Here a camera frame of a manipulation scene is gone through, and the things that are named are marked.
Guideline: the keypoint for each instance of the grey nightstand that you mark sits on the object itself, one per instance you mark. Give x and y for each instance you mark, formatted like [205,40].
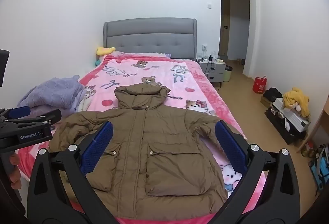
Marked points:
[216,76]

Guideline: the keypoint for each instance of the wooden door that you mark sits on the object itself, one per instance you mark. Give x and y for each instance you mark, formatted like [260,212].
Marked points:
[225,21]

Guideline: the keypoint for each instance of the white suitcase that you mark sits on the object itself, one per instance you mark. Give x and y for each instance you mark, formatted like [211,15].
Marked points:
[290,118]

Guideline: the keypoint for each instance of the black suitcase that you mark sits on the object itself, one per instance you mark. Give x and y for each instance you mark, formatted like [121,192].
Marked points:
[295,137]

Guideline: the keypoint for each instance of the purple knitted blanket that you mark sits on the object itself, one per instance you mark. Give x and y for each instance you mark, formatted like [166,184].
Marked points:
[51,92]

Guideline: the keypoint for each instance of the black bag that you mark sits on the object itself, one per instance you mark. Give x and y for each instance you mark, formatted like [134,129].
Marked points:
[272,94]

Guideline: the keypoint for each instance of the white wall outlet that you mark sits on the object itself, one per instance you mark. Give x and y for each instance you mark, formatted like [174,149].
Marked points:
[204,48]

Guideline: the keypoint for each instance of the pale green trash bin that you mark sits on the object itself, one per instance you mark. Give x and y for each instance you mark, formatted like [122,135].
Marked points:
[227,76]

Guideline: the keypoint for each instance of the brown puffer jacket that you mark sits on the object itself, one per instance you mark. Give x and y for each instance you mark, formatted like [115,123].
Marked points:
[154,136]

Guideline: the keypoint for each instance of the pink printed blanket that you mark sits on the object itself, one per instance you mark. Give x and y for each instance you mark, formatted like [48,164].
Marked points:
[164,80]

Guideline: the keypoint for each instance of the blue backpack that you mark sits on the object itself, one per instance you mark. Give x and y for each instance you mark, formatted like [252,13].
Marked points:
[320,170]

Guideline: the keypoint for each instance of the yellow plush toy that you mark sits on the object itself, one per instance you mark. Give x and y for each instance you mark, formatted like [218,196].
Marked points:
[104,51]

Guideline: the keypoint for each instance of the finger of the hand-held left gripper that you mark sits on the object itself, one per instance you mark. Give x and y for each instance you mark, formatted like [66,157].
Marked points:
[20,111]
[38,121]

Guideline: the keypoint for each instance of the person's left hand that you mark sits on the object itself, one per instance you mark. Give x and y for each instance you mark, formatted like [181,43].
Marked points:
[15,176]

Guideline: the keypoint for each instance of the lavender pillow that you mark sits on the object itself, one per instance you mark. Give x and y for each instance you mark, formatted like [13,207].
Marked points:
[165,54]

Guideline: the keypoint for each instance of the grey upholstered headboard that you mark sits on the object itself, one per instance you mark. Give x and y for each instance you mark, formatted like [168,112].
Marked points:
[149,36]

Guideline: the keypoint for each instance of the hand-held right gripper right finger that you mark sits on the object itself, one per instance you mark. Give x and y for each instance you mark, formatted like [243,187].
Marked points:
[230,146]

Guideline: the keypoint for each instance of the red shopping bag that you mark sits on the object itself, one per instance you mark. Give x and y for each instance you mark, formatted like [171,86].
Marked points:
[259,85]

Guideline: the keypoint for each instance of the yellow plush doll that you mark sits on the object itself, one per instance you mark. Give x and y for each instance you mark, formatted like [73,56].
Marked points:
[298,98]

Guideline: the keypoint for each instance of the cream quilt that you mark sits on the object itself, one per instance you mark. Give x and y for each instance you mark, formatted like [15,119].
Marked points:
[81,105]

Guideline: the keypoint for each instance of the cardboard box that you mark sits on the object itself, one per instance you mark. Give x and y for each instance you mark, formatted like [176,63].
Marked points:
[266,102]

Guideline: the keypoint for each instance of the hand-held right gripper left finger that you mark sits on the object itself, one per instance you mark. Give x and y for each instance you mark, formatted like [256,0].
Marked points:
[99,146]

